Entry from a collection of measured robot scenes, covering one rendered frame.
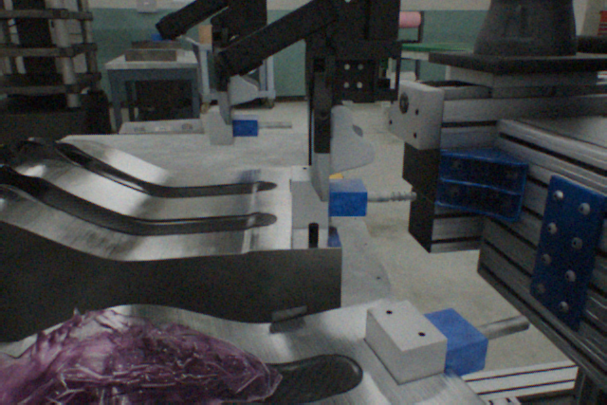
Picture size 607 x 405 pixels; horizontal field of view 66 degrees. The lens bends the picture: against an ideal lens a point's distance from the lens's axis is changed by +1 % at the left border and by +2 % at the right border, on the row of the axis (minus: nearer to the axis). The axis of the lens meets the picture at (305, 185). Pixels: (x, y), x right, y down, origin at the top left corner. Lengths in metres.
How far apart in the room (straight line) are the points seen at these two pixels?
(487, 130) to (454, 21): 7.20
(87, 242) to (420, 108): 0.48
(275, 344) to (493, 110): 0.52
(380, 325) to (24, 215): 0.33
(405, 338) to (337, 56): 0.24
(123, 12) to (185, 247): 6.44
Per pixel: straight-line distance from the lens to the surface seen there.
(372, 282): 0.55
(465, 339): 0.37
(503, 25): 0.80
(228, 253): 0.43
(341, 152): 0.43
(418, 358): 0.34
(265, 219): 0.50
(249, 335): 0.37
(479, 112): 0.75
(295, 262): 0.43
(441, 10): 7.82
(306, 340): 0.37
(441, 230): 0.79
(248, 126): 0.73
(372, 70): 0.43
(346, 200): 0.46
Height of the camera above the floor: 1.08
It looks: 19 degrees down
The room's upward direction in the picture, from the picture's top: straight up
